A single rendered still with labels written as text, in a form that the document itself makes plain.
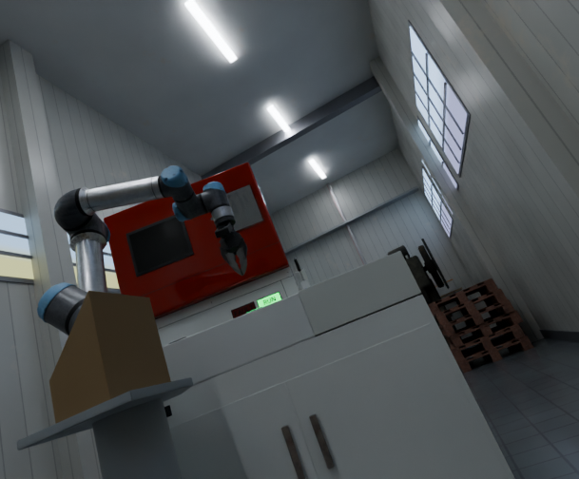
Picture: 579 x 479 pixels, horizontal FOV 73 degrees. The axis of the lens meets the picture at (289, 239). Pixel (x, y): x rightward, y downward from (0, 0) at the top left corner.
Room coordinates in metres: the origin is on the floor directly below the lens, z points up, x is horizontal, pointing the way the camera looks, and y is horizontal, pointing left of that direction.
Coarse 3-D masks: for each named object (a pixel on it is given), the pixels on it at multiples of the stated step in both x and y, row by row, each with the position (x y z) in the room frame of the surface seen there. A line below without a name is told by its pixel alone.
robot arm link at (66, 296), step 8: (56, 288) 0.96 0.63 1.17; (64, 288) 0.97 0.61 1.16; (72, 288) 0.98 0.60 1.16; (48, 296) 0.95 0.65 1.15; (56, 296) 0.95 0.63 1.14; (64, 296) 0.95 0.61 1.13; (72, 296) 0.95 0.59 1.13; (80, 296) 0.96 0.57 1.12; (40, 304) 0.95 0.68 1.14; (48, 304) 0.95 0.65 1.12; (56, 304) 0.94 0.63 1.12; (64, 304) 0.94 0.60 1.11; (72, 304) 0.94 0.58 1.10; (40, 312) 0.96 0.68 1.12; (48, 312) 0.95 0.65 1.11; (56, 312) 0.94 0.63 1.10; (64, 312) 0.94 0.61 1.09; (48, 320) 0.96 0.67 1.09; (56, 320) 0.95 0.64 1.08; (64, 320) 0.94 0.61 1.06; (64, 328) 0.95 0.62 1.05
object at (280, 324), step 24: (264, 312) 1.21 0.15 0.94; (288, 312) 1.21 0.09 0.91; (192, 336) 1.20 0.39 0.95; (216, 336) 1.21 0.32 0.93; (240, 336) 1.21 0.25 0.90; (264, 336) 1.21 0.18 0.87; (288, 336) 1.21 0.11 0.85; (168, 360) 1.20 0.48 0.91; (192, 360) 1.20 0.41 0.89; (216, 360) 1.21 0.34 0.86; (240, 360) 1.21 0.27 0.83
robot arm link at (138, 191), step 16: (160, 176) 1.11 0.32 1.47; (176, 176) 1.08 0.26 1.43; (80, 192) 1.09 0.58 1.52; (96, 192) 1.10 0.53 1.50; (112, 192) 1.10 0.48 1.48; (128, 192) 1.10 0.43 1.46; (144, 192) 1.11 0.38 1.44; (160, 192) 1.12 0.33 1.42; (176, 192) 1.13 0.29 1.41; (192, 192) 1.18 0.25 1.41; (64, 208) 1.10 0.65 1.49; (80, 208) 1.10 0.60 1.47; (96, 208) 1.13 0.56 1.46; (64, 224) 1.14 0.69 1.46; (80, 224) 1.17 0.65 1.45
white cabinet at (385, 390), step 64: (384, 320) 1.22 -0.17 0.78; (256, 384) 1.21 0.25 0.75; (320, 384) 1.21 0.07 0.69; (384, 384) 1.21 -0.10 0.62; (448, 384) 1.22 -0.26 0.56; (192, 448) 1.20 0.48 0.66; (256, 448) 1.20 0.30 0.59; (320, 448) 1.19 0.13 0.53; (384, 448) 1.21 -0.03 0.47; (448, 448) 1.21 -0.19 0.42
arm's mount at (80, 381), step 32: (96, 320) 0.84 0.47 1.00; (128, 320) 0.95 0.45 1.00; (64, 352) 0.86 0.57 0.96; (96, 352) 0.84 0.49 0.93; (128, 352) 0.92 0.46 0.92; (160, 352) 1.04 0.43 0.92; (64, 384) 0.86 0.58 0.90; (96, 384) 0.84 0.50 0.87; (128, 384) 0.90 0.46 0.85; (64, 416) 0.86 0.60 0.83
